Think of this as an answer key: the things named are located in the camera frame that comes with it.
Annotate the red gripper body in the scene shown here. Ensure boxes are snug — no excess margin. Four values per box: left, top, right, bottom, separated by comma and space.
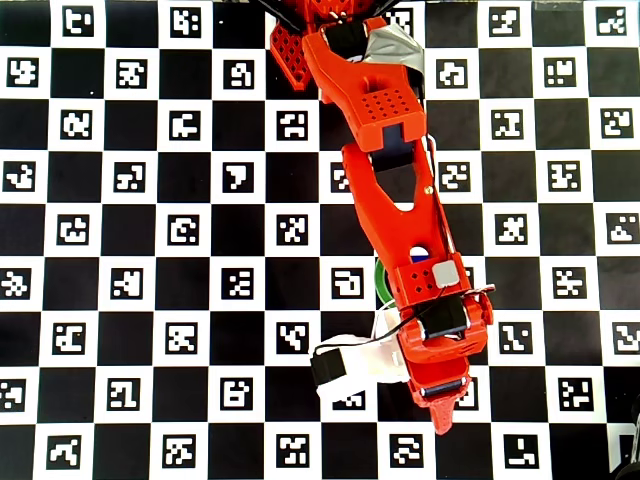
405, 354, 472, 402

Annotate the green flat ring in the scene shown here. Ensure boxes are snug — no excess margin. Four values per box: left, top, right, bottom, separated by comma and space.
374, 258, 399, 307

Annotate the grey tape patch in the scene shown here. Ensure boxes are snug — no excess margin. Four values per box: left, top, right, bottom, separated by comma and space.
364, 24, 426, 71

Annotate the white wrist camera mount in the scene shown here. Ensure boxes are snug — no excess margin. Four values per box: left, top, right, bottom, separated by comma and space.
309, 312, 411, 401

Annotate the black white marker checkerboard mat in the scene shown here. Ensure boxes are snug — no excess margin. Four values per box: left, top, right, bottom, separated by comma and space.
0, 0, 640, 480

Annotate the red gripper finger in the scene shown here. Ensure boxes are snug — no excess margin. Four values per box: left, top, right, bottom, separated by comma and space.
428, 394, 459, 436

